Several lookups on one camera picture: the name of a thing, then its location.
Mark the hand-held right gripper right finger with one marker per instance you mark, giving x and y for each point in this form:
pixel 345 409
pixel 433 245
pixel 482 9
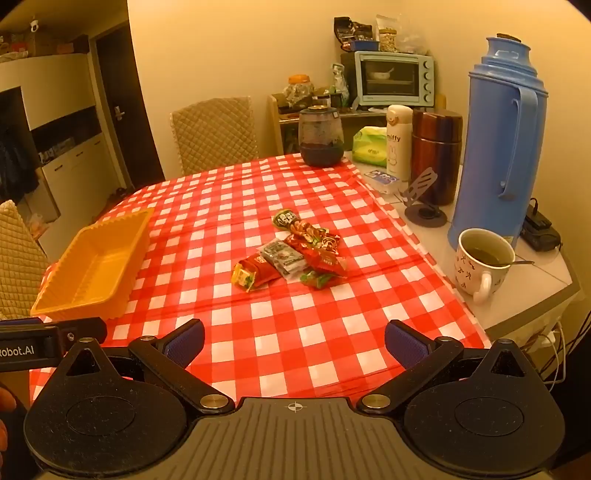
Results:
pixel 406 344

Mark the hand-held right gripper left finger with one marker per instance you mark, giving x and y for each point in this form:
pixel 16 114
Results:
pixel 184 344

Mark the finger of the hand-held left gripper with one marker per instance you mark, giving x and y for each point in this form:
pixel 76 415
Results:
pixel 21 321
pixel 87 328

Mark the orange plastic basket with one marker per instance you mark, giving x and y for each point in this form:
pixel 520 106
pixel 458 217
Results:
pixel 92 272

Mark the red yellow snack packet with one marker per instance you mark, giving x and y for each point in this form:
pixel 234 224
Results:
pixel 256 272

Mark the green red snack packet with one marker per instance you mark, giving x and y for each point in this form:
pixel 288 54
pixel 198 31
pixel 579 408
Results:
pixel 318 279

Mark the grey clear snack packet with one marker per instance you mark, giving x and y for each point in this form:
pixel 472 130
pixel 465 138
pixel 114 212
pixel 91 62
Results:
pixel 281 256

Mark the green black snack packet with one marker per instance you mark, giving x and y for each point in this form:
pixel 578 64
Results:
pixel 285 218

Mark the person's left hand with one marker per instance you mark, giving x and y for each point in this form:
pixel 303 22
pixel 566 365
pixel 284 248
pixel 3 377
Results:
pixel 5 401

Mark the beige quilted chair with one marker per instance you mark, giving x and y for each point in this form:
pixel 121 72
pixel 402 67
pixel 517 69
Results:
pixel 214 134
pixel 18 263

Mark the red white checkered tablecloth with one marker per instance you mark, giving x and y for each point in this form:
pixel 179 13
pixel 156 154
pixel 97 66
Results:
pixel 277 332

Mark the white patterned mug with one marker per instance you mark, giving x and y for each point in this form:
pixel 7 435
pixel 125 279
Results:
pixel 475 272

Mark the row of shoes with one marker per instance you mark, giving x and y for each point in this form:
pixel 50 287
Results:
pixel 117 196

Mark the grey phone stand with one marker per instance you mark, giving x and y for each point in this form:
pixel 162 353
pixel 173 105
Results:
pixel 422 207

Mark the metal spoon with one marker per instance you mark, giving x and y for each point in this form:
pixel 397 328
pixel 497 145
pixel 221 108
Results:
pixel 521 263

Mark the hanging dark clothes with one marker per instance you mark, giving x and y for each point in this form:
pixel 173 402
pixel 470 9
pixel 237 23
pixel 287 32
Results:
pixel 16 159

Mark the blue white small box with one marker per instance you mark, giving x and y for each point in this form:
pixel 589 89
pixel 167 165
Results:
pixel 381 179

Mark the black power adapter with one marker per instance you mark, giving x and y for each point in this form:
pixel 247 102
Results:
pixel 540 230

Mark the brown metal thermos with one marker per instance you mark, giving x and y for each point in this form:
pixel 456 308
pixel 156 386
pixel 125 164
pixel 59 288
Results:
pixel 438 147

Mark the green tissue pack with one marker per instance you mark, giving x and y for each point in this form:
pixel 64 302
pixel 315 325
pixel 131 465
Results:
pixel 369 147

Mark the white rabbit print bottle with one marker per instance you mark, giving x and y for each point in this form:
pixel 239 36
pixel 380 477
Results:
pixel 400 143

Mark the blue thermos flask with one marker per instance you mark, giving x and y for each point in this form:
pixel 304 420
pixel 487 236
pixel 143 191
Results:
pixel 494 152

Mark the white cabinet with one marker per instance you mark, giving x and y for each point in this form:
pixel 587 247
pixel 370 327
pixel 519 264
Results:
pixel 69 115

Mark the dark door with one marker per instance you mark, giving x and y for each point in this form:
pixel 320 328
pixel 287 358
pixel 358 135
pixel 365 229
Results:
pixel 129 115

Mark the dark glass jar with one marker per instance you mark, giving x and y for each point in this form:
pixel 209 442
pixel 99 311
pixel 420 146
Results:
pixel 321 138

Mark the light blue toaster oven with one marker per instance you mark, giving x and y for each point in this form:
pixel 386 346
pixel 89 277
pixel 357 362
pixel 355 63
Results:
pixel 392 78

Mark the white bowl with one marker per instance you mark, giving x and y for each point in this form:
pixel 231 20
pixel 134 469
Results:
pixel 381 74

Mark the green white bag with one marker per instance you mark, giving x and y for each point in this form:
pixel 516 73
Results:
pixel 340 78

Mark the plastic jar orange lid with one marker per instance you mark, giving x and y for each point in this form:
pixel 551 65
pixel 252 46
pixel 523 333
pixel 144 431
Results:
pixel 299 92

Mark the cardboard boxes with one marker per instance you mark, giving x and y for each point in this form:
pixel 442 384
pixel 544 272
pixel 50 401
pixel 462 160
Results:
pixel 51 45

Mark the clear plastic bag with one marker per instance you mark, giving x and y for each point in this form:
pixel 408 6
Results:
pixel 408 34

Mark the dark snack bag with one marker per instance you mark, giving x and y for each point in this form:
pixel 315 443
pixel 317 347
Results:
pixel 351 30

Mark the white security camera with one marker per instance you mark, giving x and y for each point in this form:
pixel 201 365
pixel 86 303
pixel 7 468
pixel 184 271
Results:
pixel 33 24

